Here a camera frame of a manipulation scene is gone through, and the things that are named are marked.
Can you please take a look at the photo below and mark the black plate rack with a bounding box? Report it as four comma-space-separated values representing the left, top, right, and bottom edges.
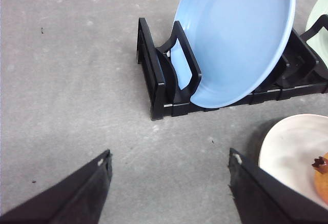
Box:
137, 15, 328, 120

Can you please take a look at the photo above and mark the white plate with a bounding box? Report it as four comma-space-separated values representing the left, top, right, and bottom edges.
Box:
258, 113, 328, 208

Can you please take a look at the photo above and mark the red orange pomegranate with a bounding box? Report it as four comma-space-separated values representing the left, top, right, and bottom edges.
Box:
312, 152, 328, 204

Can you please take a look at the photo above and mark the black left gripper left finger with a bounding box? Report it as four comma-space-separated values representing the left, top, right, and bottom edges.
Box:
0, 150, 113, 224

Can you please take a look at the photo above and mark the green plate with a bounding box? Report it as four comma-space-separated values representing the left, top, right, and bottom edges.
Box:
305, 0, 328, 67

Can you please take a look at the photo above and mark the blue plate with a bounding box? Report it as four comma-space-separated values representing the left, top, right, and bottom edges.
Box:
171, 0, 295, 108

